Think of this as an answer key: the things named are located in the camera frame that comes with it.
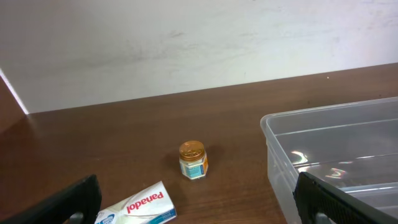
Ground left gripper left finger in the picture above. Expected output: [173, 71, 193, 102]
[2, 174, 102, 224]

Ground white Panadol box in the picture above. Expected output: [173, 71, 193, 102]
[95, 181, 177, 224]

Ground clear plastic container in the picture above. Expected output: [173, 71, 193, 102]
[260, 97, 397, 223]

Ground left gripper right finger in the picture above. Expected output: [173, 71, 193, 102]
[293, 172, 397, 224]

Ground small gold-lid balm jar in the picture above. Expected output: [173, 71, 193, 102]
[179, 141, 208, 180]

